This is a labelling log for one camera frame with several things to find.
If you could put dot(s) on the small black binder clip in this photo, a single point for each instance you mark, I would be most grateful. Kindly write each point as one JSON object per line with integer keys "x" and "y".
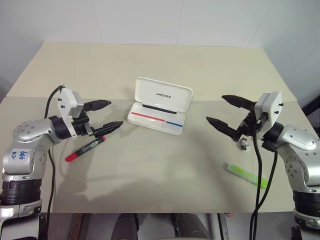
{"x": 243, "y": 145}

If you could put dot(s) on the light green highlighter pen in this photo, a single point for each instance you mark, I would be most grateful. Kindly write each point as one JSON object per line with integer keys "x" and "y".
{"x": 240, "y": 171}

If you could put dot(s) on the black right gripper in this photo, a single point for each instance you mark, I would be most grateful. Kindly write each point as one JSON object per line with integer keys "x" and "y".
{"x": 246, "y": 127}

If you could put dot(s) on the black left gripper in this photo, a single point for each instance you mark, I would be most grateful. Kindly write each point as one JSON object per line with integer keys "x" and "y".
{"x": 80, "y": 125}

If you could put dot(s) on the black marker with red cap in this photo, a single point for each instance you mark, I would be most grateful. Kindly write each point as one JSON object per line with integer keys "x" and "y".
{"x": 87, "y": 148}

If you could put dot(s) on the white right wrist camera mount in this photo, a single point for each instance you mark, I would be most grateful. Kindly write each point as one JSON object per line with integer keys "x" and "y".
{"x": 273, "y": 105}

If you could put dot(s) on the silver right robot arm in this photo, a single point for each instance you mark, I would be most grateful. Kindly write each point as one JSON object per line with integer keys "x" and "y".
{"x": 300, "y": 142}

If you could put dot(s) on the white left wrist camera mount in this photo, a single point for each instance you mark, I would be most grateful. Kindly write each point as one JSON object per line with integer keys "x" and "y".
{"x": 66, "y": 105}

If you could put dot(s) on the dark rounded shape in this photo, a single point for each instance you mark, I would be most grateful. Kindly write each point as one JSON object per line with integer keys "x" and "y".
{"x": 190, "y": 226}
{"x": 126, "y": 226}

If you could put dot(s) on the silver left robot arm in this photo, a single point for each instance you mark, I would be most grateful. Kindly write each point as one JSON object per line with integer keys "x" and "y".
{"x": 27, "y": 130}

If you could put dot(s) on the dark background object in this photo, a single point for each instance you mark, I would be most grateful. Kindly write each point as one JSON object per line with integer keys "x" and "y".
{"x": 314, "y": 105}

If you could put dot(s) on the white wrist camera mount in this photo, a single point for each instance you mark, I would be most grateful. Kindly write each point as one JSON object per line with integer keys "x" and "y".
{"x": 273, "y": 105}
{"x": 66, "y": 105}

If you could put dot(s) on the white open pencil case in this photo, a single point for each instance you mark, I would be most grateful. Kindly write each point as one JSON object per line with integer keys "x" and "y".
{"x": 162, "y": 96}

